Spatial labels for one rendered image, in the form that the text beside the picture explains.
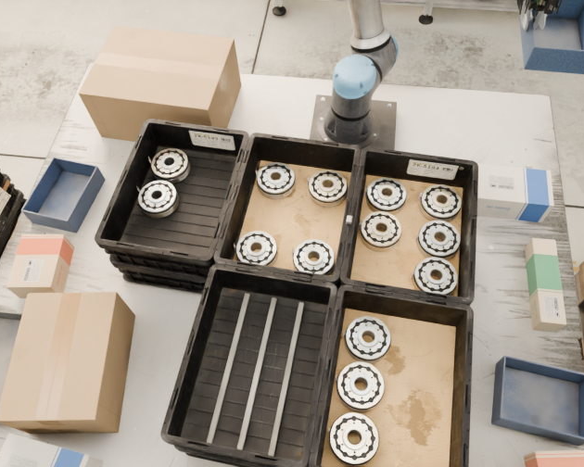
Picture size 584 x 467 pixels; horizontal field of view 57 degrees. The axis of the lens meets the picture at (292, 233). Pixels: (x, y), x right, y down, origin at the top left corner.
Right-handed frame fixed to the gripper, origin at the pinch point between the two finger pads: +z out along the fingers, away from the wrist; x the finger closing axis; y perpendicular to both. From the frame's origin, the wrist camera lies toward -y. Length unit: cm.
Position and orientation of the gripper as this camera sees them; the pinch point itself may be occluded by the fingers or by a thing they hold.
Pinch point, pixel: (529, 24)
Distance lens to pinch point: 154.4
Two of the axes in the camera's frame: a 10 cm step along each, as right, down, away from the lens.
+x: 9.8, 0.8, -1.9
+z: 1.2, 5.0, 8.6
